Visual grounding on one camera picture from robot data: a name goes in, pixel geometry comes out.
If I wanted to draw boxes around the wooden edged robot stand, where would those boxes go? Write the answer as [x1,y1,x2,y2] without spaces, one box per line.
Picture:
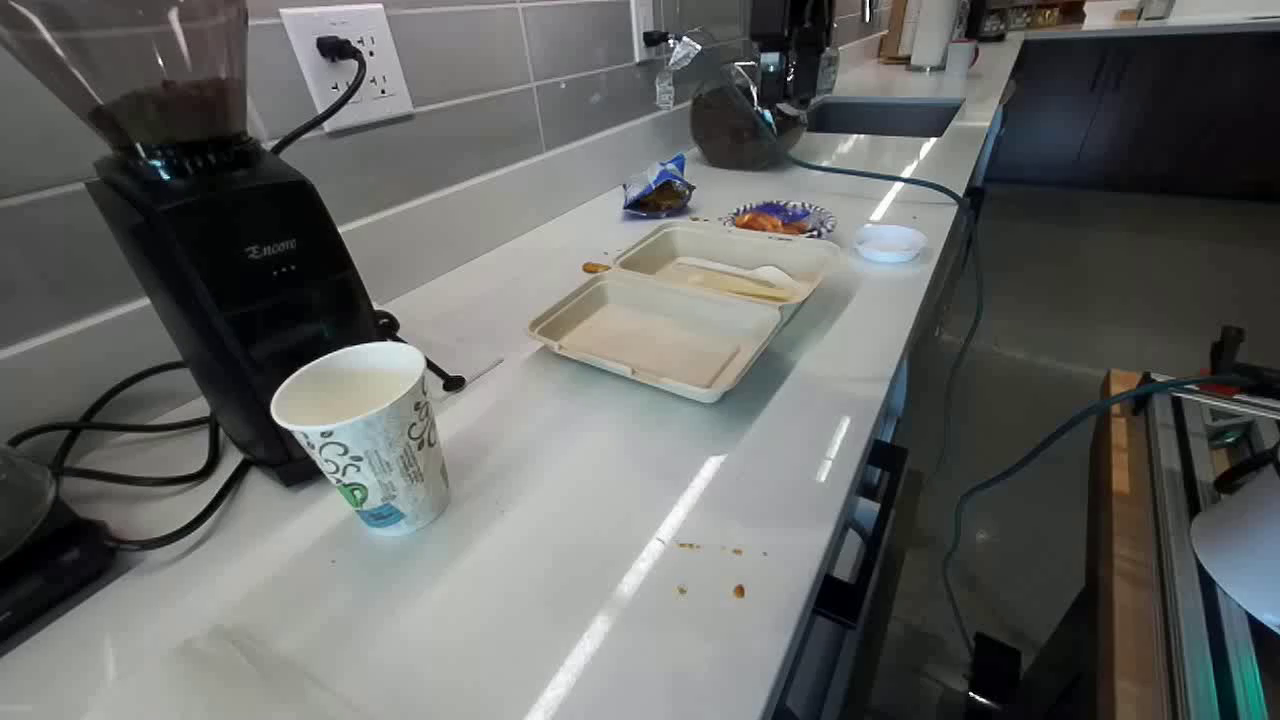
[1090,323,1280,720]

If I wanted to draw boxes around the printed white paper cup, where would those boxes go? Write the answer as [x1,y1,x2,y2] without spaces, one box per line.
[269,337,458,537]

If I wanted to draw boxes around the black flat scale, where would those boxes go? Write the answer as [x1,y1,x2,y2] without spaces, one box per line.
[0,513,124,655]

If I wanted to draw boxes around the clear round plastic lid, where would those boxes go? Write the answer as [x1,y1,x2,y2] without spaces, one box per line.
[849,216,932,268]

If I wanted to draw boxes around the black countertop appliance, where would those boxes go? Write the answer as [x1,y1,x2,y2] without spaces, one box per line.
[746,0,844,113]

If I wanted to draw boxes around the black coffee grinder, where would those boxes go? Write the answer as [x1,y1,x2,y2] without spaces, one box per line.
[0,0,394,490]

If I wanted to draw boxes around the grey counter base cabinets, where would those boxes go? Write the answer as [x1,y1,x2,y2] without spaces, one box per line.
[768,358,936,720]

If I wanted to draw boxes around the dark device cable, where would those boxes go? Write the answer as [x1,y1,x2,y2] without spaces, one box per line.
[786,151,992,513]

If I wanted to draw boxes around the teal cable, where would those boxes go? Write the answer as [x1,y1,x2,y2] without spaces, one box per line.
[936,377,1211,663]

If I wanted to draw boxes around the clear plastic wrapper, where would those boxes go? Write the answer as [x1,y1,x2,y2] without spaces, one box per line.
[640,31,707,113]

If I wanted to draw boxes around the dark counter sink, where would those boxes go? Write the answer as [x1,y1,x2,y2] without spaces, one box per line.
[805,94,967,141]

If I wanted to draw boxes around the dark cabinet island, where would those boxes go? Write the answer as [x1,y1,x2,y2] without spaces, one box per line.
[985,21,1280,208]

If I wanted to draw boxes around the white wall power outlet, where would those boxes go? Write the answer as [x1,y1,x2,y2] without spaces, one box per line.
[277,0,418,135]

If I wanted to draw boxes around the blue chip bag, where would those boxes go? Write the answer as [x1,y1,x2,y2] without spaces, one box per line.
[619,151,702,226]

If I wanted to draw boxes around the beige clamshell food pack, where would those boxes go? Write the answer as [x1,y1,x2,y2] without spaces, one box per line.
[524,216,844,409]

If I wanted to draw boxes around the wooden spoon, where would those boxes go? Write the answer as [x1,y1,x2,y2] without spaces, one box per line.
[661,258,805,301]

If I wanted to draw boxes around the black ball-tipped stick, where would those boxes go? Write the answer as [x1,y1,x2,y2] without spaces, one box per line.
[422,354,474,397]

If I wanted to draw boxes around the dark round device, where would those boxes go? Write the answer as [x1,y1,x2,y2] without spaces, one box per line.
[689,58,813,171]

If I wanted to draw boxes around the black grinder power cable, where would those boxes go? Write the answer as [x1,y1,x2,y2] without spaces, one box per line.
[4,31,371,551]

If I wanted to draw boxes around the glass coffee carafe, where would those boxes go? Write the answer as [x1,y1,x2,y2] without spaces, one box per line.
[0,445,61,565]

